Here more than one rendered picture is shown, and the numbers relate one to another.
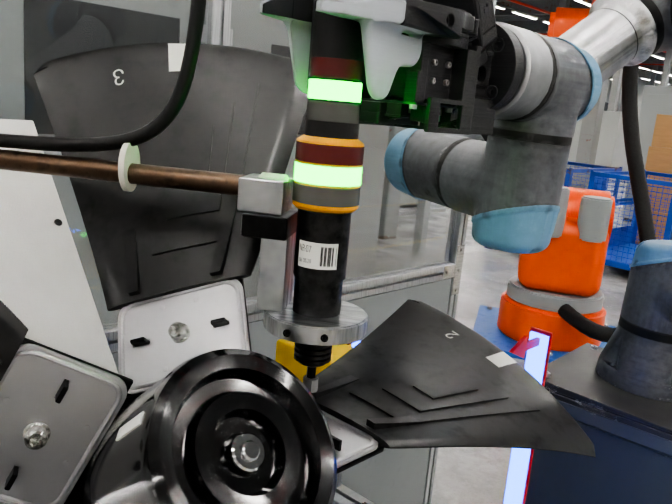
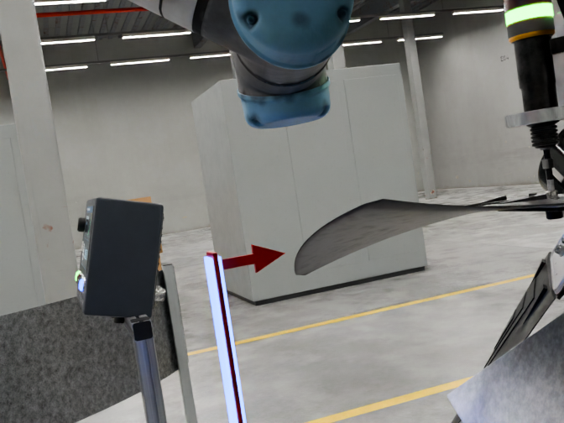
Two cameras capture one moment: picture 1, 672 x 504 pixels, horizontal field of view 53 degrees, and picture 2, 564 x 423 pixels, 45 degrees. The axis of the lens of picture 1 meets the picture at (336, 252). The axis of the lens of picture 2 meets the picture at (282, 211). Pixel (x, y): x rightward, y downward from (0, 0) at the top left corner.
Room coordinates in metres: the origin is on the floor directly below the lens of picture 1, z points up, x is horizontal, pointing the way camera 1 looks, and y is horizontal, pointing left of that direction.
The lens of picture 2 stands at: (1.15, 0.10, 1.25)
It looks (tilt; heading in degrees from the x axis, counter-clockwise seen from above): 3 degrees down; 209
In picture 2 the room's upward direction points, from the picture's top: 8 degrees counter-clockwise
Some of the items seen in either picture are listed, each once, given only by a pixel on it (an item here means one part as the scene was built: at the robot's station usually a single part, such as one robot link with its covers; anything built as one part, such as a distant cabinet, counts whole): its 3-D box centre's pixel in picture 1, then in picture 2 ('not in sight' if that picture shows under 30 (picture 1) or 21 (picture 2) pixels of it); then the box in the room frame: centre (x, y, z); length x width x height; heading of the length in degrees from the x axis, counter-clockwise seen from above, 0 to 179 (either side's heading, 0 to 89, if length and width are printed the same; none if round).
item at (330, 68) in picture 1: (336, 69); not in sight; (0.44, 0.01, 1.43); 0.03 x 0.03 x 0.01
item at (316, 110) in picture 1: (333, 111); not in sight; (0.44, 0.01, 1.40); 0.03 x 0.03 x 0.01
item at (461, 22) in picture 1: (424, 22); not in sight; (0.46, -0.04, 1.46); 0.09 x 0.05 x 0.02; 147
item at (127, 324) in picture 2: not in sight; (133, 319); (0.27, -0.70, 1.04); 0.24 x 0.03 x 0.03; 47
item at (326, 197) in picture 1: (326, 192); (530, 28); (0.44, 0.01, 1.35); 0.04 x 0.04 x 0.01
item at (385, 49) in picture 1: (377, 48); not in sight; (0.42, -0.01, 1.44); 0.09 x 0.03 x 0.06; 147
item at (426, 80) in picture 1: (438, 71); not in sight; (0.52, -0.06, 1.44); 0.12 x 0.08 x 0.09; 137
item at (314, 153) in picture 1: (329, 152); (527, 2); (0.44, 0.01, 1.38); 0.04 x 0.04 x 0.01
